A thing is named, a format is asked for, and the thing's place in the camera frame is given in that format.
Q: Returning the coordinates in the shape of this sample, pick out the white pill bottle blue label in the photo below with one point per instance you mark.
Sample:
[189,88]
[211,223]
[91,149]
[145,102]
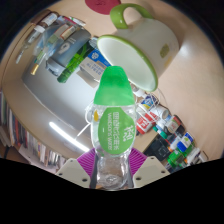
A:
[146,104]

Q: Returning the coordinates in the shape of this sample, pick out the blue and white carton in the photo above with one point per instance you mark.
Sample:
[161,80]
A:
[95,66]

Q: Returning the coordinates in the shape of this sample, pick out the black box appliance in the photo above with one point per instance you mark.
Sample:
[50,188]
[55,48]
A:
[158,148]

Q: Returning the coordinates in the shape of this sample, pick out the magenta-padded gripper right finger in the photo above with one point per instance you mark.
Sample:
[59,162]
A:
[140,164]

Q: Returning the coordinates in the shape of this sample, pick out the small brown bottle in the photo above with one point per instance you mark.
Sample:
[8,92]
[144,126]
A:
[173,124]

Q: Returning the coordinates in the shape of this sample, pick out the red and white jar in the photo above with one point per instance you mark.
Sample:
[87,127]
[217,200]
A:
[146,123]

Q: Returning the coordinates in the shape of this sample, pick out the glass bottle yellow cap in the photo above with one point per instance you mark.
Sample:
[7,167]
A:
[43,53]

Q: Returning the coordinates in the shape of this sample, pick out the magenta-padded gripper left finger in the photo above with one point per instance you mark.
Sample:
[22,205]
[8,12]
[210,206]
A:
[85,163]

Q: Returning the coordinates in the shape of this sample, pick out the brown jar white lid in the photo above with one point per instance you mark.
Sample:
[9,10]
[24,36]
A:
[48,20]

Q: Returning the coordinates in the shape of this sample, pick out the grey water bottle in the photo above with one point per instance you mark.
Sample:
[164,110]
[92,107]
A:
[66,50]

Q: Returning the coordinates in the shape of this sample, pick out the wooden shelf unit with books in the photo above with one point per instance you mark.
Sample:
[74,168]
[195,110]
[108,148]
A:
[20,133]

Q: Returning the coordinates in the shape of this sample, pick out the clear glass bottle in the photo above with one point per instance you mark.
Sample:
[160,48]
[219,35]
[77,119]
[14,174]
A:
[30,40]

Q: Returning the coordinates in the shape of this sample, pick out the white LED light bar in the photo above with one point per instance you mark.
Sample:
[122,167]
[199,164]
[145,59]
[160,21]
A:
[68,136]

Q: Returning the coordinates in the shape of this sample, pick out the clear green-capped water bottle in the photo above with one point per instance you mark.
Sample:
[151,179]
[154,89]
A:
[113,133]

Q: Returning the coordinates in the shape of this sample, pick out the tall green bottle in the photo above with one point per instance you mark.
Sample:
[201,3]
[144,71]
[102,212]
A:
[75,63]

